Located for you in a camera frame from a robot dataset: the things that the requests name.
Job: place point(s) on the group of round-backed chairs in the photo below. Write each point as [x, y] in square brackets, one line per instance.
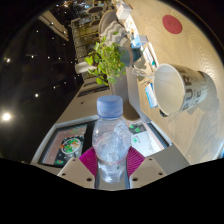
[90, 10]

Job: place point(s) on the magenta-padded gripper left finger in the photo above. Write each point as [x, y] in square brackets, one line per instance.
[88, 163]

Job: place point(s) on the small teal box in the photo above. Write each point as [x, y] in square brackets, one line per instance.
[138, 40]

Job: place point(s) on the white and orange carton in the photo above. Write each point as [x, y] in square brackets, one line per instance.
[124, 11]

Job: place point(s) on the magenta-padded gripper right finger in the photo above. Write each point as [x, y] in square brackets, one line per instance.
[136, 163]

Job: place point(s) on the colourful printed brochure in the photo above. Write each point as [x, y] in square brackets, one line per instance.
[130, 26]

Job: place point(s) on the group of ceiling lights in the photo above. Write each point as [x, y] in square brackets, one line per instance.
[6, 116]

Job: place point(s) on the blue and white box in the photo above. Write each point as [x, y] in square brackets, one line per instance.
[151, 96]

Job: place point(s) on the grey zigzag cushion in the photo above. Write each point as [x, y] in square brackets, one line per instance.
[113, 31]

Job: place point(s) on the white mug with black lettering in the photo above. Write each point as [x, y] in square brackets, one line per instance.
[173, 88]

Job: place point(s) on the flat round red coaster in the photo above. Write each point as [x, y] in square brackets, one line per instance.
[172, 24]

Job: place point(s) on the window with festive stickers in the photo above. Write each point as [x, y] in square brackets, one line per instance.
[66, 146]

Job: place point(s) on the clear blue-capped water bottle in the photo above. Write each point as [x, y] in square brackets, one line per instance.
[111, 143]

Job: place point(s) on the white round pillar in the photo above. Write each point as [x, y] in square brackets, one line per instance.
[85, 67]

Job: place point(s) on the green potted plant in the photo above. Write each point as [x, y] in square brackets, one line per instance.
[106, 61]

